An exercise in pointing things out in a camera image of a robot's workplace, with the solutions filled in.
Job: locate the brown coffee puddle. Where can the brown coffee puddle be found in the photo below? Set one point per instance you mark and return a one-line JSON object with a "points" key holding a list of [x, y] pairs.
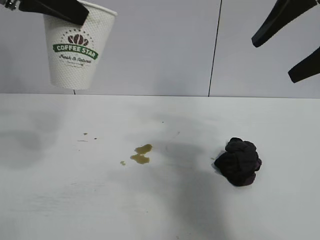
{"points": [[142, 158]]}

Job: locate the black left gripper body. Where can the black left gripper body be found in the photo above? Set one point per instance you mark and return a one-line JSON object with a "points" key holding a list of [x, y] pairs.
{"points": [[11, 3]]}

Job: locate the white Coffee Star paper cup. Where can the white Coffee Star paper cup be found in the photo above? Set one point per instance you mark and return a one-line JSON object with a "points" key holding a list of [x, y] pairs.
{"points": [[72, 67]]}

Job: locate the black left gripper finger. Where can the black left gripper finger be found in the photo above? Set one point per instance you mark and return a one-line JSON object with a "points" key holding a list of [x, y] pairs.
{"points": [[55, 8]]}

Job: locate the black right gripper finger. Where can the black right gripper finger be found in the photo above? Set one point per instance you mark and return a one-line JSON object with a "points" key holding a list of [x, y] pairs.
{"points": [[282, 18], [308, 67]]}

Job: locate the dark purple cloth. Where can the dark purple cloth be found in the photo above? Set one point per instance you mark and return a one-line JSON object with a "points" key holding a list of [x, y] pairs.
{"points": [[237, 162]]}

